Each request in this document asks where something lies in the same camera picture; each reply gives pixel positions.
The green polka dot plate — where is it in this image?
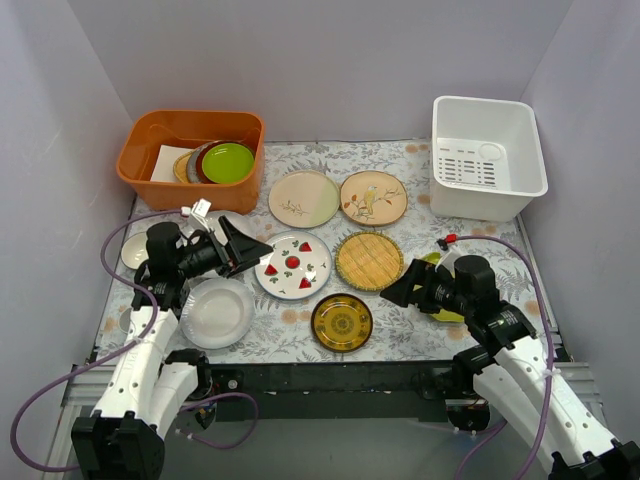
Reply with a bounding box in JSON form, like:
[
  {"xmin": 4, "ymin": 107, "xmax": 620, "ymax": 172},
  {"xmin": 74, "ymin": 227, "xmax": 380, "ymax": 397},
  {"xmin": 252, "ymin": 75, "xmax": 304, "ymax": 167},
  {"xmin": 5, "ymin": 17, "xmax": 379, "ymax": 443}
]
[{"xmin": 423, "ymin": 252, "xmax": 464, "ymax": 324}]

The watermelon pattern plate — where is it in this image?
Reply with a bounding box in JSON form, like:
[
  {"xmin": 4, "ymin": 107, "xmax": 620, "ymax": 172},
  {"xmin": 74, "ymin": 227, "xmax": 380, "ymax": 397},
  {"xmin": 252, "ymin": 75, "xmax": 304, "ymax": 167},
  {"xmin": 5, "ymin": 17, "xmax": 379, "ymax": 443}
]
[{"xmin": 254, "ymin": 230, "xmax": 333, "ymax": 301}]

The beige green leaf plate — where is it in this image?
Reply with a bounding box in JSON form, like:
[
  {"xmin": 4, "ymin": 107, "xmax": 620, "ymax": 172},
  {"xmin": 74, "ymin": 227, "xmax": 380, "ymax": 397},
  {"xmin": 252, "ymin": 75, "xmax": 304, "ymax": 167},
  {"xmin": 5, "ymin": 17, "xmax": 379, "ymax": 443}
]
[{"xmin": 268, "ymin": 170, "xmax": 340, "ymax": 229}]

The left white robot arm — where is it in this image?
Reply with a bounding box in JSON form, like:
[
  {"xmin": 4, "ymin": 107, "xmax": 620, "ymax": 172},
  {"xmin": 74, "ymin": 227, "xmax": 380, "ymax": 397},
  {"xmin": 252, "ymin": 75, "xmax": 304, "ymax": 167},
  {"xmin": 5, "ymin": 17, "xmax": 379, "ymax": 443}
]
[{"xmin": 71, "ymin": 217, "xmax": 273, "ymax": 479}]

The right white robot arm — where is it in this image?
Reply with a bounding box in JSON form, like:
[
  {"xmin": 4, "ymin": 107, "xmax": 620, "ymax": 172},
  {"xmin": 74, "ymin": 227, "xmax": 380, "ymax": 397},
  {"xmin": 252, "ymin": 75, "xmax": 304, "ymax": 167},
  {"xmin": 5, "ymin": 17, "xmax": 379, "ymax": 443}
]
[{"xmin": 380, "ymin": 255, "xmax": 639, "ymax": 479}]

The dark brown plate in bin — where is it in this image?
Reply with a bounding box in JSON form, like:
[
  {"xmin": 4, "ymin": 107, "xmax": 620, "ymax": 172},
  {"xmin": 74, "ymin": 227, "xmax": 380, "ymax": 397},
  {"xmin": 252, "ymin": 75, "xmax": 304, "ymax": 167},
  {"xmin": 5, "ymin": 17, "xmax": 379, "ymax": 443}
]
[{"xmin": 194, "ymin": 141, "xmax": 221, "ymax": 184}]

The lime green plate in bin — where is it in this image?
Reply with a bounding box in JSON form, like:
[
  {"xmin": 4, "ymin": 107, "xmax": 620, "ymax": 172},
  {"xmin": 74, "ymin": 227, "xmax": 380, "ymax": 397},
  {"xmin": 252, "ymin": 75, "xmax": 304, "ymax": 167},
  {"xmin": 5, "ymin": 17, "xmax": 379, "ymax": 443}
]
[{"xmin": 200, "ymin": 142, "xmax": 255, "ymax": 184}]

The grey plate in bin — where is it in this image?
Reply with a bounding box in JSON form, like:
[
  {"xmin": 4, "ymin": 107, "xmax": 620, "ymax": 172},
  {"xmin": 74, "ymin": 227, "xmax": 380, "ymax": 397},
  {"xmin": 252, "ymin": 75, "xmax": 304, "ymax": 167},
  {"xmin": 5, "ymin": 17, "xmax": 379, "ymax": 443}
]
[{"xmin": 186, "ymin": 148, "xmax": 201, "ymax": 184}]

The orange plastic bin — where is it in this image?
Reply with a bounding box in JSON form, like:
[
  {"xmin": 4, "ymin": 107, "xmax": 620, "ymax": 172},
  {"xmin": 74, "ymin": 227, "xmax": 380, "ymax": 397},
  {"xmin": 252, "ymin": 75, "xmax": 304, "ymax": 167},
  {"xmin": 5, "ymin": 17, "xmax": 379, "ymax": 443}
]
[{"xmin": 116, "ymin": 110, "xmax": 265, "ymax": 214}]

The woven plate in bin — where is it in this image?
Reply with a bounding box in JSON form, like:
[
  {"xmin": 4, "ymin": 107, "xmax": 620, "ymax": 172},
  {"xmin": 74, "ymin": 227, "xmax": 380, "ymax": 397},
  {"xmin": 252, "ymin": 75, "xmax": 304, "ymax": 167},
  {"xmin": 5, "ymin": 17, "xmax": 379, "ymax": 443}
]
[{"xmin": 173, "ymin": 150, "xmax": 194, "ymax": 184}]

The white plastic bin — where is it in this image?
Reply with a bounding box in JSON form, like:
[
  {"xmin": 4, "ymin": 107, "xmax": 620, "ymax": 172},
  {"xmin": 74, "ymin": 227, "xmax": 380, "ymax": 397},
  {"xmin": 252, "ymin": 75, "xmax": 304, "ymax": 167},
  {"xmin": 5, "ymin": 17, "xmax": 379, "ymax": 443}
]
[{"xmin": 430, "ymin": 96, "xmax": 548, "ymax": 223}]

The white scalloped plate back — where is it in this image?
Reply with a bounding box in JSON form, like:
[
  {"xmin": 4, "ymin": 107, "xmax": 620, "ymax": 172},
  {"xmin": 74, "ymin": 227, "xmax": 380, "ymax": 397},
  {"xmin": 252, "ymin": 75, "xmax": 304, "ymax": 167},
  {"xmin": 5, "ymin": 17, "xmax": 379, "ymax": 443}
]
[{"xmin": 181, "ymin": 207, "xmax": 226, "ymax": 246}]

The white scalloped plate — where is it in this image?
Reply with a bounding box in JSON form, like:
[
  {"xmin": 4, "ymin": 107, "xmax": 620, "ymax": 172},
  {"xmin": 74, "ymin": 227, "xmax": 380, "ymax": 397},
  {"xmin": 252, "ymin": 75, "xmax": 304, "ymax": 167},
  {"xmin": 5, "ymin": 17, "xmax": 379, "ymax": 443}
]
[
  {"xmin": 181, "ymin": 207, "xmax": 226, "ymax": 246},
  {"xmin": 180, "ymin": 278, "xmax": 255, "ymax": 350}
]

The woven bamboo tray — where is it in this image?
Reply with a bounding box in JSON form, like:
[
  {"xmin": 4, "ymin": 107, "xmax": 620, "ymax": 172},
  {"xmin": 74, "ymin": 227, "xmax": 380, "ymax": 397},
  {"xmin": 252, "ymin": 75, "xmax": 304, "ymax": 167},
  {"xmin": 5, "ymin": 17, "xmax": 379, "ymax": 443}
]
[{"xmin": 335, "ymin": 232, "xmax": 404, "ymax": 292}]

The white scalloped plate front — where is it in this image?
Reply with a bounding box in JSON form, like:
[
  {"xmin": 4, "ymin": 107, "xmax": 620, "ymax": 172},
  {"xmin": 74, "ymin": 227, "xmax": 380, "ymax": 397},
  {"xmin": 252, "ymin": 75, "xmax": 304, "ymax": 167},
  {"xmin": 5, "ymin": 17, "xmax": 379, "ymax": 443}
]
[{"xmin": 180, "ymin": 278, "xmax": 255, "ymax": 350}]

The white dark-rimmed bowl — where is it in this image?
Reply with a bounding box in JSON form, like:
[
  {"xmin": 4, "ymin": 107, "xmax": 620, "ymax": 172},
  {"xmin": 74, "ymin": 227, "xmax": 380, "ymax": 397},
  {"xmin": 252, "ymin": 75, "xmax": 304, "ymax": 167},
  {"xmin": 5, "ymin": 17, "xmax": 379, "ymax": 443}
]
[{"xmin": 120, "ymin": 232, "xmax": 148, "ymax": 270}]

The yellow brown patterned plate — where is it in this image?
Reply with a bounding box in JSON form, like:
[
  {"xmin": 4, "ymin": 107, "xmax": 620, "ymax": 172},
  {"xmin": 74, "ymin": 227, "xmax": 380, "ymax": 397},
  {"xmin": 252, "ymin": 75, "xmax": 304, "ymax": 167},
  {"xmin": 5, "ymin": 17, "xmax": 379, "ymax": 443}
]
[{"xmin": 310, "ymin": 293, "xmax": 374, "ymax": 353}]

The beige bird plate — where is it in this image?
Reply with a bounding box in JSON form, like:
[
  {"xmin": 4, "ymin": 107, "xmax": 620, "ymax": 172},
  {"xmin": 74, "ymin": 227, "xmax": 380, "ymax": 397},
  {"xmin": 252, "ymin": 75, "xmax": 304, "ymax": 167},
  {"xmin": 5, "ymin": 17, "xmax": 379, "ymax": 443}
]
[{"xmin": 340, "ymin": 170, "xmax": 408, "ymax": 227}]

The floral patterned table mat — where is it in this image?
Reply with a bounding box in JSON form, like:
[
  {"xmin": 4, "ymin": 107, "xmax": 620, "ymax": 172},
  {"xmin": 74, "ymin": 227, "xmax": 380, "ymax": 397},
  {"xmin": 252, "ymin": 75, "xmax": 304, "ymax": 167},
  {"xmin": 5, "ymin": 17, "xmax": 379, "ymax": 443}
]
[{"xmin": 97, "ymin": 140, "xmax": 558, "ymax": 364}]

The white paper sheet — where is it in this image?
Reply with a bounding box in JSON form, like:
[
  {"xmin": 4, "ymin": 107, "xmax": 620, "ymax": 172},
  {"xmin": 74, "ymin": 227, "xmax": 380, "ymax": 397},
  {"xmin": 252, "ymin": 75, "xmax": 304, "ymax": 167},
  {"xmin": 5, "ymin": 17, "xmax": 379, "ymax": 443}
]
[{"xmin": 151, "ymin": 145, "xmax": 192, "ymax": 183}]

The small white cup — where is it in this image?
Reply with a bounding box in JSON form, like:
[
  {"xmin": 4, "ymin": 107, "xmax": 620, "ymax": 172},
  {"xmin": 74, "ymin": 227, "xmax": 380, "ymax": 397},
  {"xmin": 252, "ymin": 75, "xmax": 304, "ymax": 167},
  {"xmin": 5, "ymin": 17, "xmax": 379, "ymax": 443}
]
[{"xmin": 118, "ymin": 308, "xmax": 131, "ymax": 334}]

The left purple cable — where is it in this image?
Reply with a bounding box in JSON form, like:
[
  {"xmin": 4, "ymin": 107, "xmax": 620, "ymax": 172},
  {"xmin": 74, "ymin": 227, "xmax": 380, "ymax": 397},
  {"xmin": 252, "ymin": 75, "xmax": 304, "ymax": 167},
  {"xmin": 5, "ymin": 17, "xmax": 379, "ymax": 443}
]
[{"xmin": 9, "ymin": 209, "xmax": 260, "ymax": 473}]

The purple cable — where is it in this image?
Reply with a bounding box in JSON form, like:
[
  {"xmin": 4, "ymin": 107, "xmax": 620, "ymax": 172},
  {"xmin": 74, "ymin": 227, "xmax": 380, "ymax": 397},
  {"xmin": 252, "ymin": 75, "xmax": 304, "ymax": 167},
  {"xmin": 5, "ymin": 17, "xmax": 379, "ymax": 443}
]
[
  {"xmin": 436, "ymin": 232, "xmax": 557, "ymax": 480},
  {"xmin": 9, "ymin": 209, "xmax": 260, "ymax": 473}
]

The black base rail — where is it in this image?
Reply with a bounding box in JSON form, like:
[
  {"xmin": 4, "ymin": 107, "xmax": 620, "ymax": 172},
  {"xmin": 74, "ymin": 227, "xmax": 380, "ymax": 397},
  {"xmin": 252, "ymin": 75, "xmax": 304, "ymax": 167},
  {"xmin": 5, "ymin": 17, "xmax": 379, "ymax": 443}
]
[{"xmin": 82, "ymin": 349, "xmax": 571, "ymax": 424}]

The aluminium frame rail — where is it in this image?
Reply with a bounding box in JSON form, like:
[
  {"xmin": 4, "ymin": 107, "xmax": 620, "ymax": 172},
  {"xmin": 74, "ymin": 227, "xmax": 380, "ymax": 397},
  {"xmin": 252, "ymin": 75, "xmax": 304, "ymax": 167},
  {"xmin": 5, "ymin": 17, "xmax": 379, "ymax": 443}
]
[{"xmin": 42, "ymin": 214, "xmax": 626, "ymax": 480}]

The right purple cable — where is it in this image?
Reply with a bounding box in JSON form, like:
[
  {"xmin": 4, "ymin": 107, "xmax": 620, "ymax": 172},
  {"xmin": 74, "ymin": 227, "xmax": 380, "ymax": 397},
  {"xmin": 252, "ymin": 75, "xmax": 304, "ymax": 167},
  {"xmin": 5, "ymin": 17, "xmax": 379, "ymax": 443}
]
[{"xmin": 436, "ymin": 232, "xmax": 557, "ymax": 480}]

